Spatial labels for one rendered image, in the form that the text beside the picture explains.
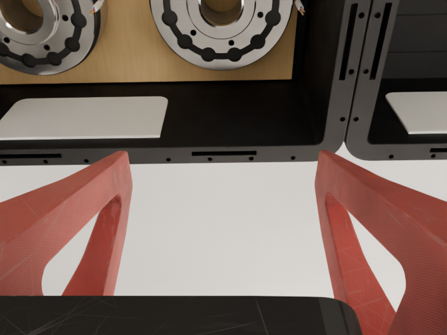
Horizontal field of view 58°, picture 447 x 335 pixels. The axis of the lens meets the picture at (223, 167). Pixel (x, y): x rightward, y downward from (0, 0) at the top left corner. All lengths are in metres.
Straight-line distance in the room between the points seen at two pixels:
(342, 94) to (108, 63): 0.20
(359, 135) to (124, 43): 0.20
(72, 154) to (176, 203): 0.35
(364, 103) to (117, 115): 0.18
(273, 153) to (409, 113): 0.11
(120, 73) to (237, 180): 0.28
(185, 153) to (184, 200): 0.34
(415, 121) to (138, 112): 0.21
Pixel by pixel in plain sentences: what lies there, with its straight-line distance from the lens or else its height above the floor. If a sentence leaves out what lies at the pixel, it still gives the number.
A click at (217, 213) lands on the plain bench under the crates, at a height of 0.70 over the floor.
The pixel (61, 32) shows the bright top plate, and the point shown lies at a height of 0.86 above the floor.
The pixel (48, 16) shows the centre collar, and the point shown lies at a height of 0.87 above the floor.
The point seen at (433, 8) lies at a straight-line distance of 0.38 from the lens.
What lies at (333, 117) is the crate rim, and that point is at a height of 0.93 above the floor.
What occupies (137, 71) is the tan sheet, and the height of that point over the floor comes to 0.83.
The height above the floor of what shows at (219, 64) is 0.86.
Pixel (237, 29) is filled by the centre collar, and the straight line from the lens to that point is 0.31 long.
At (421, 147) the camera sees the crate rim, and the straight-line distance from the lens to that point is 0.31.
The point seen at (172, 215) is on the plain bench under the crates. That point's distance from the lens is 0.64.
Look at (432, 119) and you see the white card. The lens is 0.33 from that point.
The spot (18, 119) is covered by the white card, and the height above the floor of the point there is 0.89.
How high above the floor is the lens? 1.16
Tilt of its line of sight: 53 degrees down
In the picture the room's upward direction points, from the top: 180 degrees counter-clockwise
